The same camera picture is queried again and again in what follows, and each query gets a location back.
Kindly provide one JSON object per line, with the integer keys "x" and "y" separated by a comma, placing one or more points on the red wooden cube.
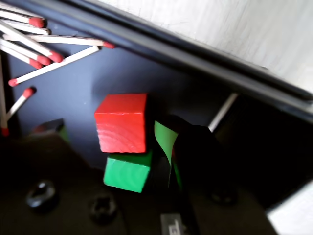
{"x": 122, "y": 122}

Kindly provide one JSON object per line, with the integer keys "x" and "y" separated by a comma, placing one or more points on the red-tipped wooden match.
{"x": 36, "y": 64}
{"x": 12, "y": 82}
{"x": 61, "y": 40}
{"x": 56, "y": 57}
{"x": 29, "y": 91}
{"x": 44, "y": 60}
{"x": 36, "y": 22}
{"x": 5, "y": 132}
{"x": 41, "y": 30}

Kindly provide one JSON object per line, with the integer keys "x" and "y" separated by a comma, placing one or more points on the pale wooden stick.
{"x": 223, "y": 111}

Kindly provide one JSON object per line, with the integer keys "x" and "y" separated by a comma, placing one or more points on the green wooden cube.
{"x": 126, "y": 173}

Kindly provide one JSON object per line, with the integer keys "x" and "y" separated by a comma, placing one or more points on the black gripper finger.
{"x": 49, "y": 191}
{"x": 207, "y": 171}

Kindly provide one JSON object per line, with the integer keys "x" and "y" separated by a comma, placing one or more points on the black open box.
{"x": 195, "y": 50}

